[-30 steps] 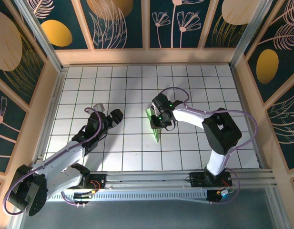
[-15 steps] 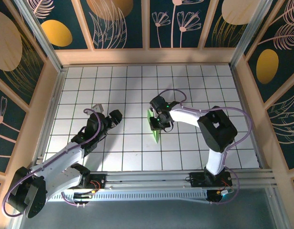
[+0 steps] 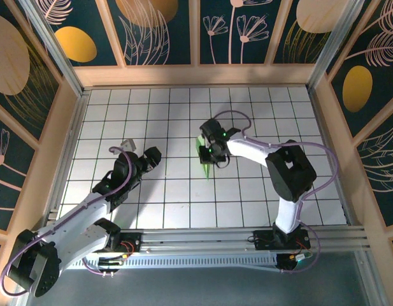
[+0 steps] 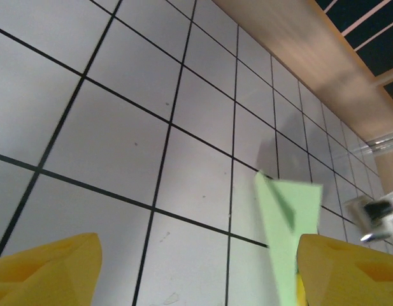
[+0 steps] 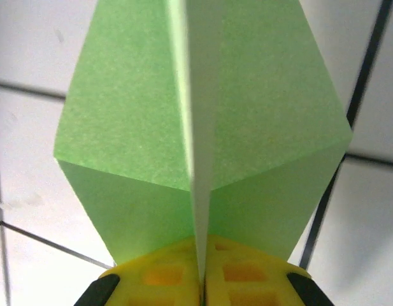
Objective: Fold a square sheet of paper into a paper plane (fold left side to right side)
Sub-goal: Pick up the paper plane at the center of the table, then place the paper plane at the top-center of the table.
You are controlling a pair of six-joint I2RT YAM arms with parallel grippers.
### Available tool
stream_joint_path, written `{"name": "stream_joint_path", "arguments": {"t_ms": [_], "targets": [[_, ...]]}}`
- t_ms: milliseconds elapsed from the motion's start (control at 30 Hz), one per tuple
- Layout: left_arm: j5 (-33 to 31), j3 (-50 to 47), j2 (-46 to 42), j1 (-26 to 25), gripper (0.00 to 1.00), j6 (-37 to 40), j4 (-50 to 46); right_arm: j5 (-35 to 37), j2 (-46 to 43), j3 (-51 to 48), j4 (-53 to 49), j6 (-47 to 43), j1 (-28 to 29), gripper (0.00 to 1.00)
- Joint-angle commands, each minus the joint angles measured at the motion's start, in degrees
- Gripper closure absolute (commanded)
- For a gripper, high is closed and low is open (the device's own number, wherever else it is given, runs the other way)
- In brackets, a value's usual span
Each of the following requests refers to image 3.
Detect green paper sheet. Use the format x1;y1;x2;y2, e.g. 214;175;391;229
195;134;213;183

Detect black electronics module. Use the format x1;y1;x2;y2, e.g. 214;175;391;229
275;254;301;274
97;256;122;277

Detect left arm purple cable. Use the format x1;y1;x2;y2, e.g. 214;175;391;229
0;145;135;297

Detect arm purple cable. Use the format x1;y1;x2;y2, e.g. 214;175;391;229
0;145;135;297
213;110;339;275

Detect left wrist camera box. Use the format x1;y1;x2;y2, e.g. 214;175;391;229
119;138;137;153

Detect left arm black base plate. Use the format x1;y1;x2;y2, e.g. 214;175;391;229
113;231;143;254

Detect long aluminium mounting rail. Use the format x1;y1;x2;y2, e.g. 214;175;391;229
22;224;374;256

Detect grey slotted cable duct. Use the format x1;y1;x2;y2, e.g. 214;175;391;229
67;254;280;272

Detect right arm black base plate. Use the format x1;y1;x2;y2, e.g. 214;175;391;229
252;229;311;252

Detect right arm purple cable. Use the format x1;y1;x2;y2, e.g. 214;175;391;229
213;110;339;275

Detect aluminium corner post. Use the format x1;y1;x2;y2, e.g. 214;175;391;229
306;0;366;92
19;0;87;96

